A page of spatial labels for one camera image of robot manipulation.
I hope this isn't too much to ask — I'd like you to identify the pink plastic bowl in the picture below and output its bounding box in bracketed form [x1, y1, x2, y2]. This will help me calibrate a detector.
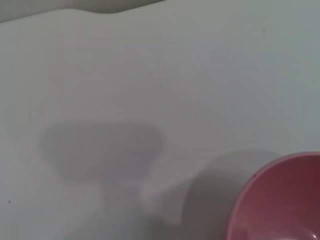
[226, 151, 320, 240]

